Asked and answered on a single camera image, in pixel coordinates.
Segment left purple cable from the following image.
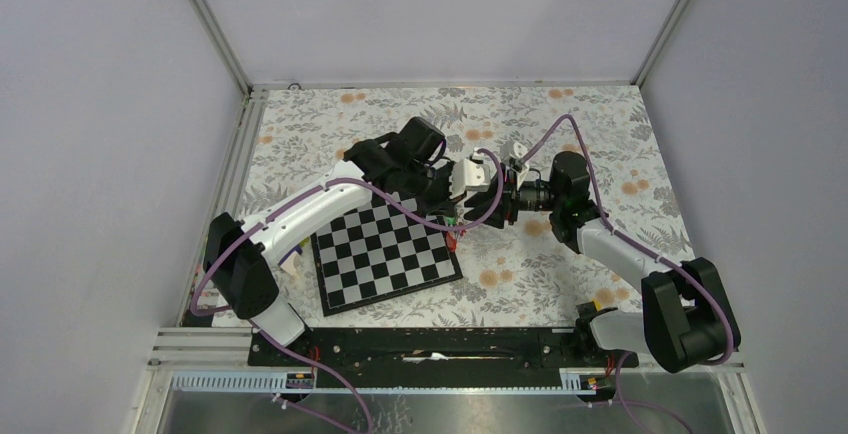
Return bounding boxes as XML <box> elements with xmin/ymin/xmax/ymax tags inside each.
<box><xmin>189</xmin><ymin>147</ymin><xmax>506</xmax><ymax>434</ymax></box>

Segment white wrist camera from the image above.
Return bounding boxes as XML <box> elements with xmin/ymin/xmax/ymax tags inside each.
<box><xmin>500</xmin><ymin>141</ymin><xmax>529</xmax><ymax>172</ymax></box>
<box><xmin>450</xmin><ymin>149</ymin><xmax>492</xmax><ymax>198</ymax></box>

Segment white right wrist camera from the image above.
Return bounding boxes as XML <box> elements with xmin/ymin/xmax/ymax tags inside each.
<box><xmin>500</xmin><ymin>141</ymin><xmax>529</xmax><ymax>172</ymax></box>

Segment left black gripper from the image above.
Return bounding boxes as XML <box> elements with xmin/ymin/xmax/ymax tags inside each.
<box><xmin>403</xmin><ymin>160</ymin><xmax>468</xmax><ymax>220</ymax></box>

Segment purple cable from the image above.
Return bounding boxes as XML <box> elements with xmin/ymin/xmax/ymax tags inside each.
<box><xmin>519</xmin><ymin>114</ymin><xmax>737</xmax><ymax>434</ymax></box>
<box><xmin>189</xmin><ymin>147</ymin><xmax>506</xmax><ymax>434</ymax></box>

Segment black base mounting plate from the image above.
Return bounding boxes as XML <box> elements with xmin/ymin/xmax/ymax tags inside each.
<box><xmin>247</xmin><ymin>327</ymin><xmax>623</xmax><ymax>388</ymax></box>

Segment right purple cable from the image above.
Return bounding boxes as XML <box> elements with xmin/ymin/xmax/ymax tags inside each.
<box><xmin>519</xmin><ymin>114</ymin><xmax>737</xmax><ymax>434</ymax></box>

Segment grey slotted cable duct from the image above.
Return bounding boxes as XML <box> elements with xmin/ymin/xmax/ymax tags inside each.
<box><xmin>171</xmin><ymin>369</ymin><xmax>596</xmax><ymax>396</ymax></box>

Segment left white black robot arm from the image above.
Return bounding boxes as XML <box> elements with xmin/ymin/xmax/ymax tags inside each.
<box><xmin>198</xmin><ymin>117</ymin><xmax>485</xmax><ymax>365</ymax></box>

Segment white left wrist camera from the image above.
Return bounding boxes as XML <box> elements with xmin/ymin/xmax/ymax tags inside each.
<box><xmin>450</xmin><ymin>149</ymin><xmax>492</xmax><ymax>198</ymax></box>

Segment floral patterned table mat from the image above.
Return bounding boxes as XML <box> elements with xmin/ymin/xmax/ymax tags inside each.
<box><xmin>238</xmin><ymin>85</ymin><xmax>694</xmax><ymax>328</ymax></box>

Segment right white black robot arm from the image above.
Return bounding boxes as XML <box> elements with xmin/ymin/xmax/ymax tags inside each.
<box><xmin>464</xmin><ymin>152</ymin><xmax>741</xmax><ymax>373</ymax></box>

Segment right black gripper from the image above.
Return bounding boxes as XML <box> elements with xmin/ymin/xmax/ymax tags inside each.
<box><xmin>463</xmin><ymin>163</ymin><xmax>563</xmax><ymax>231</ymax></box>

